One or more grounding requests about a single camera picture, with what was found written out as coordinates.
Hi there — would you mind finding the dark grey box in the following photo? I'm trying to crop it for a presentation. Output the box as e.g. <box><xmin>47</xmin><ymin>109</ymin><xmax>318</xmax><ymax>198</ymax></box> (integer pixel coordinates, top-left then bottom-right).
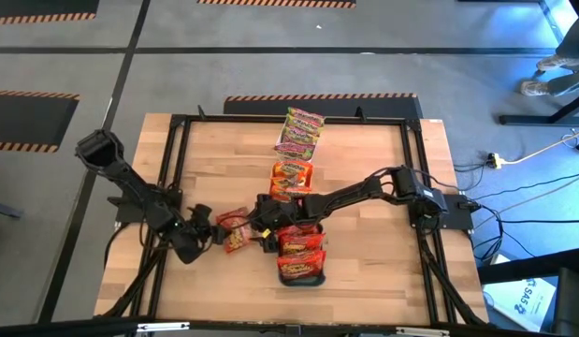
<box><xmin>553</xmin><ymin>266</ymin><xmax>579</xmax><ymax>337</ymax></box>

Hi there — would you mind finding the silver rail bracket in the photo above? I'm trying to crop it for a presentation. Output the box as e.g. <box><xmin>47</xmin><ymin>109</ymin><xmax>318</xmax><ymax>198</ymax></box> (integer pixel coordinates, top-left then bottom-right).
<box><xmin>137</xmin><ymin>321</ymin><xmax>191</xmax><ymax>333</ymax></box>
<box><xmin>395</xmin><ymin>326</ymin><xmax>450</xmax><ymax>337</ymax></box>

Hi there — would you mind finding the teal plastic tray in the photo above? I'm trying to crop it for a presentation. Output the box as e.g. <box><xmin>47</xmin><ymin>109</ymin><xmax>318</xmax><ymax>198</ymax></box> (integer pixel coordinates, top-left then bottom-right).
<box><xmin>278</xmin><ymin>224</ymin><xmax>327</xmax><ymax>287</ymax></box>

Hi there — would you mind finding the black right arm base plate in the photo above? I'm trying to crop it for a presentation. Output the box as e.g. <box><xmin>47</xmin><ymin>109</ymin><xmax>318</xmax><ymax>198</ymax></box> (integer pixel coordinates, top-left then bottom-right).
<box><xmin>413</xmin><ymin>194</ymin><xmax>475</xmax><ymax>231</ymax></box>

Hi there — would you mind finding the straight black floor cable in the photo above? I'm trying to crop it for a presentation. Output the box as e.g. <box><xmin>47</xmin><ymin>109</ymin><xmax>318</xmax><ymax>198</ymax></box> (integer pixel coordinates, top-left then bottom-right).
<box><xmin>499</xmin><ymin>218</ymin><xmax>579</xmax><ymax>225</ymax></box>

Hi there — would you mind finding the long black floor cable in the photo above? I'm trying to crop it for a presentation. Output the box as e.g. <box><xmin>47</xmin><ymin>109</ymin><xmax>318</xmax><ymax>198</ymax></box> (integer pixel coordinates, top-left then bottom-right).
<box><xmin>461</xmin><ymin>170</ymin><xmax>579</xmax><ymax>202</ymax></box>

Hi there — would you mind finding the yellow plastic tray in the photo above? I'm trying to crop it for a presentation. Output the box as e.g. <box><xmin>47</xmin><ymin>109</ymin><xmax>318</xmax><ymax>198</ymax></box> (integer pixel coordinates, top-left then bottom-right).
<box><xmin>268</xmin><ymin>160</ymin><xmax>316</xmax><ymax>202</ymax></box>

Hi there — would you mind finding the black desk frame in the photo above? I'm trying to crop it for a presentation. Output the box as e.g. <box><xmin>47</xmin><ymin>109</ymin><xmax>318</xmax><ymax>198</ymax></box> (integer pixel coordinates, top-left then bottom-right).
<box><xmin>498</xmin><ymin>0</ymin><xmax>579</xmax><ymax>127</ymax></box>

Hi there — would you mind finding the black metal table frame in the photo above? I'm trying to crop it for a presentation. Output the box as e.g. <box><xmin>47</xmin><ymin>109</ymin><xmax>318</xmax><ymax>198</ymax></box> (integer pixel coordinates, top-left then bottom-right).
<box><xmin>101</xmin><ymin>105</ymin><xmax>490</xmax><ymax>329</ymax></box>

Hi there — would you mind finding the black rig crossbar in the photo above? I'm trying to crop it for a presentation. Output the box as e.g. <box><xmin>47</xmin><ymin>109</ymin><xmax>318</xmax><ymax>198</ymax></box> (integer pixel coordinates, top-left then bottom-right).
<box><xmin>0</xmin><ymin>316</ymin><xmax>579</xmax><ymax>337</ymax></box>

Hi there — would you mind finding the person's leg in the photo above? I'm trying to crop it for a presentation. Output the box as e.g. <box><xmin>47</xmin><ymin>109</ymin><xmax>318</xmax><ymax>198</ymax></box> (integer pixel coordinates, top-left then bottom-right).
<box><xmin>545</xmin><ymin>69</ymin><xmax>579</xmax><ymax>97</ymax></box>
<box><xmin>555</xmin><ymin>18</ymin><xmax>579</xmax><ymax>60</ymax></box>

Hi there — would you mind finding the yellow power plug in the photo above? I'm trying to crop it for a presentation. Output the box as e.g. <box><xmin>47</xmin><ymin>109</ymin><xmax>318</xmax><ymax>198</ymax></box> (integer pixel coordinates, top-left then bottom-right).
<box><xmin>485</xmin><ymin>152</ymin><xmax>511</xmax><ymax>170</ymax></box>

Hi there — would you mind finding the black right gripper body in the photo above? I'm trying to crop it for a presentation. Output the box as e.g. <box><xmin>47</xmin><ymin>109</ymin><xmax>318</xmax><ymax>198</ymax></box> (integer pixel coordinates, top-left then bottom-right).
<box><xmin>253</xmin><ymin>195</ymin><xmax>302</xmax><ymax>231</ymax></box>

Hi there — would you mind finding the dark grey floor object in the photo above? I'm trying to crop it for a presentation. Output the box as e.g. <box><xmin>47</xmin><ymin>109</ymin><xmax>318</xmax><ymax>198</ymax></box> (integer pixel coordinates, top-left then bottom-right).
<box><xmin>0</xmin><ymin>200</ymin><xmax>24</xmax><ymax>221</ymax></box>

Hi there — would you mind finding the green Maruchan ramen pack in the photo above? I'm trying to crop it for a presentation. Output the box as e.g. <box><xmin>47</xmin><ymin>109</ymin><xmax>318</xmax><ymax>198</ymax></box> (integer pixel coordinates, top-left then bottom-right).
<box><xmin>273</xmin><ymin>139</ymin><xmax>317</xmax><ymax>163</ymax></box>
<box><xmin>284</xmin><ymin>115</ymin><xmax>324</xmax><ymax>135</ymax></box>
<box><xmin>287</xmin><ymin>106</ymin><xmax>326</xmax><ymax>125</ymax></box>

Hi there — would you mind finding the white printed paper bag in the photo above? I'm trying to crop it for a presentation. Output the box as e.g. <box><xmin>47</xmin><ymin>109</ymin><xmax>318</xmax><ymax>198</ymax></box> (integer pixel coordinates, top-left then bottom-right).
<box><xmin>483</xmin><ymin>277</ymin><xmax>557</xmax><ymax>333</ymax></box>

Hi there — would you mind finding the black hazard-striped floor mat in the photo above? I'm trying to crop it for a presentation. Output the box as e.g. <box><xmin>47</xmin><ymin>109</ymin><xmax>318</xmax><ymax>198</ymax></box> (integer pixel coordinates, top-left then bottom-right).
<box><xmin>0</xmin><ymin>0</ymin><xmax>101</xmax><ymax>26</ymax></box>
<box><xmin>223</xmin><ymin>92</ymin><xmax>424</xmax><ymax>121</ymax></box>
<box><xmin>0</xmin><ymin>89</ymin><xmax>80</xmax><ymax>154</ymax></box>
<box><xmin>196</xmin><ymin>0</ymin><xmax>357</xmax><ymax>9</ymax></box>

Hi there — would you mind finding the coiled black floor cable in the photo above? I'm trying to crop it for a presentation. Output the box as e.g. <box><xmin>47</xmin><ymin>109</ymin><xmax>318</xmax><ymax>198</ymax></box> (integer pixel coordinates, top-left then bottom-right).
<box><xmin>470</xmin><ymin>200</ymin><xmax>538</xmax><ymax>264</ymax></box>

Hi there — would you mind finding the tan floor cable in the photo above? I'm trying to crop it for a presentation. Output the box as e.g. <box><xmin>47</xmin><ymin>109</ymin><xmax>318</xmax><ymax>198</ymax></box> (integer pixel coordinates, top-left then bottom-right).
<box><xmin>503</xmin><ymin>139</ymin><xmax>579</xmax><ymax>165</ymax></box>

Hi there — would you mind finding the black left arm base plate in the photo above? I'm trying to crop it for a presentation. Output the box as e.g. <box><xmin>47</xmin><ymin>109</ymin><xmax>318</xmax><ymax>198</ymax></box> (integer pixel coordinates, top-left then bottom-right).
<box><xmin>106</xmin><ymin>186</ymin><xmax>183</xmax><ymax>225</ymax></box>

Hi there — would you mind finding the black table leg beam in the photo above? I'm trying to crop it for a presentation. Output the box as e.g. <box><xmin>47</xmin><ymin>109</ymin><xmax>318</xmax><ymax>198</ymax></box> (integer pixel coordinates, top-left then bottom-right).
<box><xmin>476</xmin><ymin>246</ymin><xmax>579</xmax><ymax>286</ymax></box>

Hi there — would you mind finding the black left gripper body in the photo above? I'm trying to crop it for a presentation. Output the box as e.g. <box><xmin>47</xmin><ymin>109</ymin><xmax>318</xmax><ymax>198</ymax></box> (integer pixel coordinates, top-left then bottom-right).
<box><xmin>188</xmin><ymin>203</ymin><xmax>215</xmax><ymax>244</ymax></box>

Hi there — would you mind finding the person's foot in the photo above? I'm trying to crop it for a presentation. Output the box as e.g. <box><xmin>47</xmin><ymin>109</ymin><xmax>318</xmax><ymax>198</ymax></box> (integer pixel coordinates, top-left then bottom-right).
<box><xmin>535</xmin><ymin>54</ymin><xmax>579</xmax><ymax>72</ymax></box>
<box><xmin>520</xmin><ymin>80</ymin><xmax>552</xmax><ymax>97</ymax></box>

